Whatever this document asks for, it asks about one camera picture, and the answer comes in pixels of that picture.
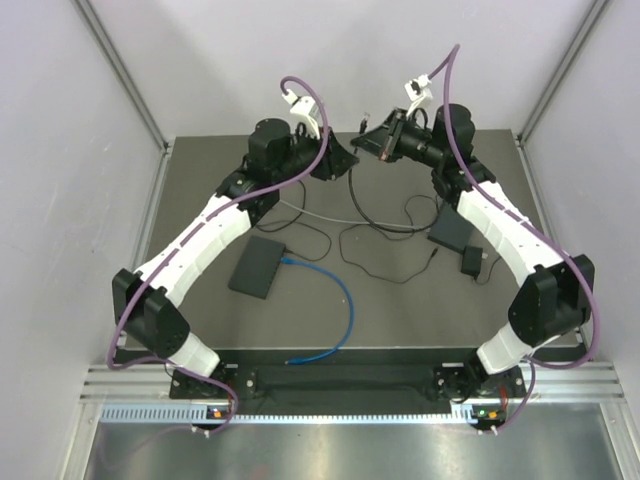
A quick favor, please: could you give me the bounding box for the right black power adapter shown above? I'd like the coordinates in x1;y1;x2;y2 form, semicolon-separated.
460;245;484;278

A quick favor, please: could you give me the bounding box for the left aluminium frame post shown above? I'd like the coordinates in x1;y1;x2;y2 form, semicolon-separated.
71;0;169;152

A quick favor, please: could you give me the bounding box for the slotted grey cable duct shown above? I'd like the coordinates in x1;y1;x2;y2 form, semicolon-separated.
100;403;504;425

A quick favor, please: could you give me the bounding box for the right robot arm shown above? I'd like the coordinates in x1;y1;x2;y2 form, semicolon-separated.
351;104;595;396

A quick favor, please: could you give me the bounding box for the aluminium front frame rail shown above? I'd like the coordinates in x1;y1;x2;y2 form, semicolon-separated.
80;363;624;414

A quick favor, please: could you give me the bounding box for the aluminium frame post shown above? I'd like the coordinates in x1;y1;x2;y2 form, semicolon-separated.
515;0;612;148
71;0;169;152

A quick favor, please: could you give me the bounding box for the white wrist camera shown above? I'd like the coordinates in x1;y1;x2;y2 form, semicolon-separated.
282;89;322;139
404;74;433;117

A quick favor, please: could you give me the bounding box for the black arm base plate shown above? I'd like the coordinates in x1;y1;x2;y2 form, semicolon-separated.
168;347;529;404

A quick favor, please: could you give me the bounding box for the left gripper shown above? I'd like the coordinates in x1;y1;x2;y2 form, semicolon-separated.
271;122;359;187

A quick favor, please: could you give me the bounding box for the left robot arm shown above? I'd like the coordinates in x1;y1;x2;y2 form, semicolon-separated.
112;118;358;397

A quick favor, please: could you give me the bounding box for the blue ethernet cable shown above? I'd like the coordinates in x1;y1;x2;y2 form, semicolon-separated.
280;257;355;366

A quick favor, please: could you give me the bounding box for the black network switch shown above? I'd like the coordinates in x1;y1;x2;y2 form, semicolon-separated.
427;204;474;254
227;236;286;300

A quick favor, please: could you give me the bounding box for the black ethernet cable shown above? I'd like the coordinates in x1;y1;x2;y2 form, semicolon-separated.
347;113;434;235

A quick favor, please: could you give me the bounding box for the grey ethernet cable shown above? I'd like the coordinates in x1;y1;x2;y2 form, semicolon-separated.
277;197;431;234

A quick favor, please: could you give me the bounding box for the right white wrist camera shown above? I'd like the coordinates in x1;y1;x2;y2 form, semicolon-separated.
404;74;433;117

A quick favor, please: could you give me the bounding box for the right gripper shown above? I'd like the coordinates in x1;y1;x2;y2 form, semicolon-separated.
350;110;445;170

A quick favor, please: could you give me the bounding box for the right aluminium frame post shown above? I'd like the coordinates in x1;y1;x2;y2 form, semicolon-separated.
515;0;612;148

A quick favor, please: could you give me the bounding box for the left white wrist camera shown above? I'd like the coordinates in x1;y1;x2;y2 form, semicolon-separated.
282;89;322;139

